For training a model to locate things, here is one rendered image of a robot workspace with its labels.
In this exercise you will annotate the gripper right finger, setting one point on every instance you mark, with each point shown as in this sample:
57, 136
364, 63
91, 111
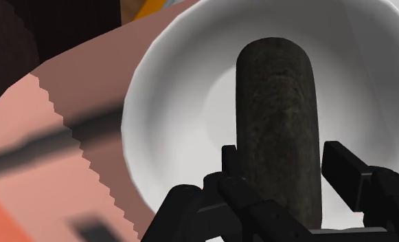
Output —
349, 174

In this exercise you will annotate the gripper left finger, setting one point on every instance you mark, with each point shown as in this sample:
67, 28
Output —
239, 207

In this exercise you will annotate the dark grey-brown rounded cylinder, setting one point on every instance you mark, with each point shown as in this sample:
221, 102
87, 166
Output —
276, 117

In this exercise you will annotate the white bowl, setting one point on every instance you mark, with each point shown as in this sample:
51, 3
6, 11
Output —
185, 100

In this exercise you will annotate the pink table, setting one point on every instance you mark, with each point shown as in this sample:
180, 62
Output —
95, 67

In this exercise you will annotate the orange object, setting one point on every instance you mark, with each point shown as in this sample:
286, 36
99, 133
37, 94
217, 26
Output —
149, 7

